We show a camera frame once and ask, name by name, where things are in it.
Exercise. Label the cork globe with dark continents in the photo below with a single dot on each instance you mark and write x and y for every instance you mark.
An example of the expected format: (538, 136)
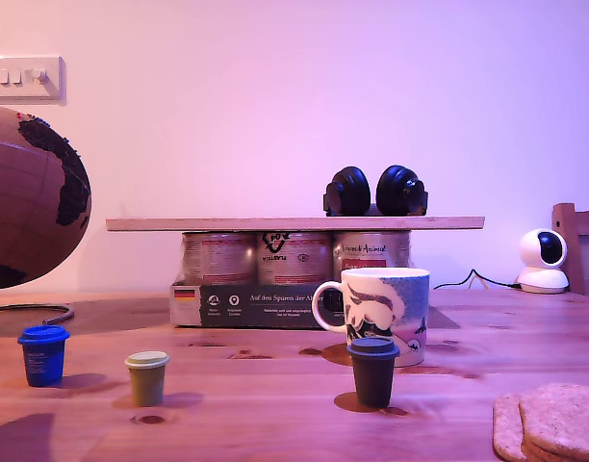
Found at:
(25, 202)

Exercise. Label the wooden shelf board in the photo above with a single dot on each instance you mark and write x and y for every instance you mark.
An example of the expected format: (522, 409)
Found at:
(275, 223)

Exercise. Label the round cork coaster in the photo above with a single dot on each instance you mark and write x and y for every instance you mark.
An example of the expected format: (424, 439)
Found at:
(506, 428)
(554, 454)
(564, 414)

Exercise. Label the white mug with blue print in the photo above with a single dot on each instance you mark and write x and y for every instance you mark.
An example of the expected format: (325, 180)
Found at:
(395, 308)

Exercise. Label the dark coffee capsule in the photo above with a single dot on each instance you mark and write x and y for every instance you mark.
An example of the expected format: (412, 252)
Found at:
(373, 380)

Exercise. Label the white security camera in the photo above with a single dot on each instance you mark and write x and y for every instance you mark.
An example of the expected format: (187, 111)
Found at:
(540, 279)

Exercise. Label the pale green coffee capsule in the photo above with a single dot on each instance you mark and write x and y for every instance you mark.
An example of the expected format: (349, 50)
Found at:
(147, 385)

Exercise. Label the dark printed cardboard tray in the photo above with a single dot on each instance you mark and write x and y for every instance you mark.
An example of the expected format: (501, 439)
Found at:
(256, 305)

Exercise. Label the tin can with red label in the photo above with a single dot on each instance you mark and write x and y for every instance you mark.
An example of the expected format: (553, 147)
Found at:
(371, 250)
(217, 257)
(294, 257)

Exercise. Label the white wall switch panel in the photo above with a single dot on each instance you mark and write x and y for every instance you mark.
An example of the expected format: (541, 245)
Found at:
(30, 79)

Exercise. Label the black headphones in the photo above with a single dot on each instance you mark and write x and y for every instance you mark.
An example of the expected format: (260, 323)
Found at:
(352, 190)

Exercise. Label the blue coffee capsule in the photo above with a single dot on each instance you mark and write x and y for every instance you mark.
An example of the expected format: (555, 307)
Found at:
(43, 361)

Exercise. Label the wooden chair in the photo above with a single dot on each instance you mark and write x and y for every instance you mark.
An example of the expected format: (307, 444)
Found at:
(564, 216)

